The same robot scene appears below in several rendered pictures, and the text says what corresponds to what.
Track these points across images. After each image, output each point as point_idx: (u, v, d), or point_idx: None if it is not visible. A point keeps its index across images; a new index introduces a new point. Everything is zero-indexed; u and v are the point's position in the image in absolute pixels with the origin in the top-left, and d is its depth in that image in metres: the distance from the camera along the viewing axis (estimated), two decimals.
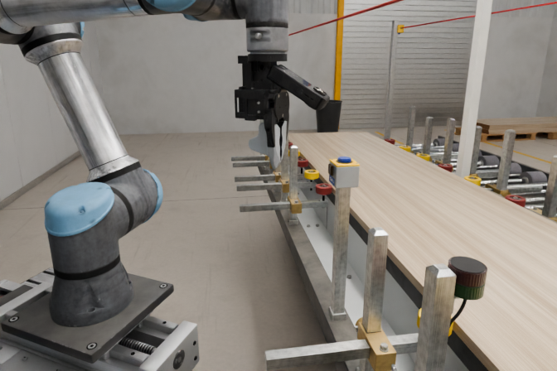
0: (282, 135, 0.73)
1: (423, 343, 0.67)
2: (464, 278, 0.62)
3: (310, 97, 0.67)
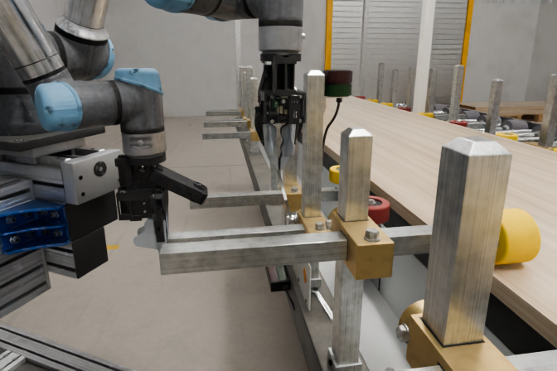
0: (274, 135, 0.73)
1: (304, 143, 0.79)
2: (331, 76, 0.74)
3: None
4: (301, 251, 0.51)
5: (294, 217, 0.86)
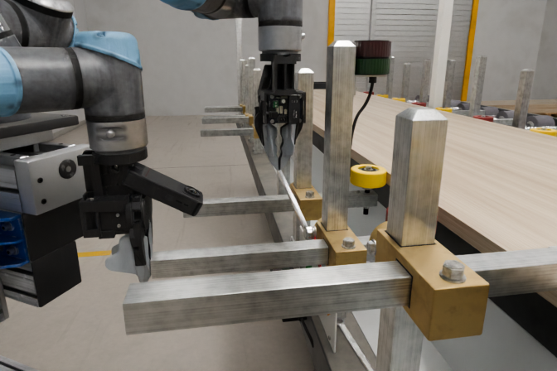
0: (274, 135, 0.73)
1: (327, 136, 0.61)
2: (364, 48, 0.57)
3: None
4: (342, 294, 0.33)
5: (311, 227, 0.69)
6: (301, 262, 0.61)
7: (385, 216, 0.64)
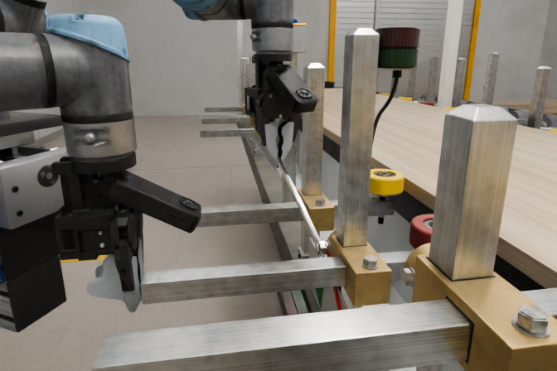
0: (283, 136, 0.72)
1: (345, 138, 0.53)
2: (389, 36, 0.49)
3: (288, 98, 0.64)
4: (383, 349, 0.26)
5: (324, 241, 0.62)
6: (314, 284, 0.53)
7: (410, 230, 0.56)
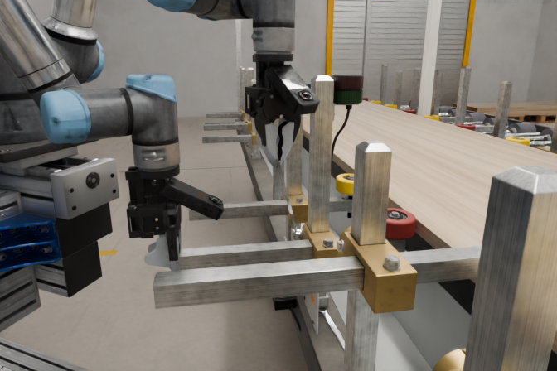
0: (283, 136, 0.72)
1: (312, 153, 0.73)
2: (340, 82, 0.69)
3: (290, 100, 0.64)
4: (312, 280, 0.46)
5: (300, 231, 0.80)
6: (302, 257, 0.73)
7: None
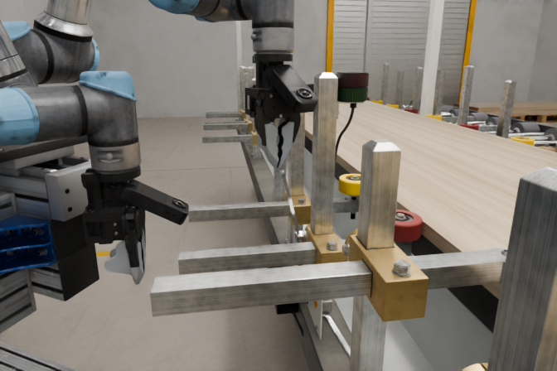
0: (283, 136, 0.72)
1: (314, 153, 0.71)
2: (345, 79, 0.67)
3: (289, 98, 0.64)
4: (317, 286, 0.43)
5: (302, 233, 0.78)
6: (306, 261, 0.71)
7: None
